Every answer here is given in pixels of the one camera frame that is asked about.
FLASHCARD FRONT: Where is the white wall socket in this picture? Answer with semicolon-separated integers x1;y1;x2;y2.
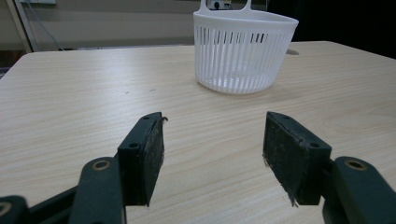
208;0;233;10

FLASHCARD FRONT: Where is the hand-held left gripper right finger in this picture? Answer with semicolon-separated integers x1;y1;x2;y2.
262;111;332;208

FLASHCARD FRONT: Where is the white slotted plastic basket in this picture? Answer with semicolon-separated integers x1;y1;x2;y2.
192;0;300;95

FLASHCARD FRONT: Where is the white metal stand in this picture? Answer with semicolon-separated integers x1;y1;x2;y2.
6;0;40;54

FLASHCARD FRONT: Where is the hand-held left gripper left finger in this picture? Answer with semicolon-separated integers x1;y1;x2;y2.
117;111;169;207

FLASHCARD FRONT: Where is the grey cable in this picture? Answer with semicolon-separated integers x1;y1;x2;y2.
26;0;64;51

